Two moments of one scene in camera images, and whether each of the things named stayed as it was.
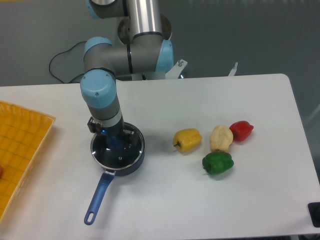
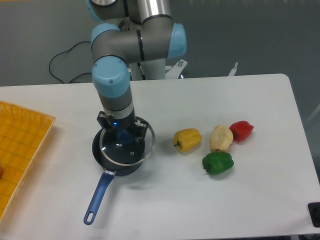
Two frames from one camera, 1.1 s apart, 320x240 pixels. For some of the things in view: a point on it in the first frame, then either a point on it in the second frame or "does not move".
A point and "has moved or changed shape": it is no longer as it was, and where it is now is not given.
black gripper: [115, 131] -> [124, 124]
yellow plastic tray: [22, 133] does not move
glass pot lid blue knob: [127, 151] has moved or changed shape
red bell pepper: [241, 130] does not move
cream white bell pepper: [221, 137] does not move
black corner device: [314, 209] does not move
